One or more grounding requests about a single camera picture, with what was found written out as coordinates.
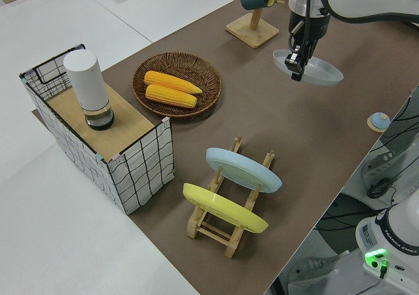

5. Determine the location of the yellow corn cob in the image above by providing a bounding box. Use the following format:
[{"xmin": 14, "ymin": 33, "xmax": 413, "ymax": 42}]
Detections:
[
  {"xmin": 143, "ymin": 71, "xmax": 203, "ymax": 95},
  {"xmin": 145, "ymin": 84, "xmax": 198, "ymax": 109}
]

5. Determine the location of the grid pattern storage box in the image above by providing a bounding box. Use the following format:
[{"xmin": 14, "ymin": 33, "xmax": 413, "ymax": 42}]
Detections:
[{"xmin": 18, "ymin": 43, "xmax": 174, "ymax": 216}]

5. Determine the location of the white cylindrical bottle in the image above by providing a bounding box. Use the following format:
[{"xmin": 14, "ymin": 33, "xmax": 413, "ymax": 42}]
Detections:
[{"xmin": 63, "ymin": 48, "xmax": 115, "ymax": 131}]

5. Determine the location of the black pedestal base plate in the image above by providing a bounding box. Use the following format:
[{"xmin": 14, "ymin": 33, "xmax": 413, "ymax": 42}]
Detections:
[{"xmin": 312, "ymin": 193, "xmax": 393, "ymax": 256}]

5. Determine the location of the light blue plate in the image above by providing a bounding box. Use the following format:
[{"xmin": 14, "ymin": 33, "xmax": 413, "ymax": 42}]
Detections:
[{"xmin": 205, "ymin": 147, "xmax": 283, "ymax": 194}]

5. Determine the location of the green plug connector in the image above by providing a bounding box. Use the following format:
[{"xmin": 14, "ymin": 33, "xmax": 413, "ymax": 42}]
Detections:
[{"xmin": 378, "ymin": 258, "xmax": 390, "ymax": 279}]

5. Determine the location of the wooden mug stand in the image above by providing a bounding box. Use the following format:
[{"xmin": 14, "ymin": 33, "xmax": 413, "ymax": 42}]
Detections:
[{"xmin": 225, "ymin": 0, "xmax": 285, "ymax": 50}]

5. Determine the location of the yellow plate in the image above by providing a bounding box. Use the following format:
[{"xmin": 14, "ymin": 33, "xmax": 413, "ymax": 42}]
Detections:
[{"xmin": 182, "ymin": 182, "xmax": 270, "ymax": 234}]

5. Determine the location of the brown table mat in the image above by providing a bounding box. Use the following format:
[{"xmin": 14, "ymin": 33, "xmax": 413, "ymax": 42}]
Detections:
[{"xmin": 31, "ymin": 0, "xmax": 419, "ymax": 295}]

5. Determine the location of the brown wicker basket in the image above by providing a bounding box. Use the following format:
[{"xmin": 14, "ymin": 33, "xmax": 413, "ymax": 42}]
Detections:
[{"xmin": 132, "ymin": 51, "xmax": 224, "ymax": 118}]

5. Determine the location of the wooden plate rack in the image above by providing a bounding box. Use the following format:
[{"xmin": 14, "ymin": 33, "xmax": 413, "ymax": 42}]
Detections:
[{"xmin": 186, "ymin": 133, "xmax": 276, "ymax": 259}]

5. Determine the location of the gray plate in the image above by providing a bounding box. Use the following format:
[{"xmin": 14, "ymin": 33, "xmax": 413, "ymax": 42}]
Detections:
[{"xmin": 272, "ymin": 48, "xmax": 344, "ymax": 87}]

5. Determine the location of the blue call bell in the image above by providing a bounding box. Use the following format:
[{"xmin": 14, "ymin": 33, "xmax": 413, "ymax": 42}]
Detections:
[{"xmin": 366, "ymin": 112, "xmax": 390, "ymax": 133}]

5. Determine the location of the wooden board lid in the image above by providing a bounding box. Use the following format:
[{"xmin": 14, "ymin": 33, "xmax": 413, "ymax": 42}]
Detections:
[{"xmin": 45, "ymin": 82, "xmax": 156, "ymax": 156}]

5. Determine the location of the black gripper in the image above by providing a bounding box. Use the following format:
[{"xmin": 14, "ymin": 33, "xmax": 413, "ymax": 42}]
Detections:
[{"xmin": 283, "ymin": 12, "xmax": 331, "ymax": 82}]

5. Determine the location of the coiled black cable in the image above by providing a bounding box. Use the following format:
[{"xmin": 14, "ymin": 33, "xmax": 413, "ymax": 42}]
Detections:
[{"xmin": 366, "ymin": 178, "xmax": 391, "ymax": 200}]

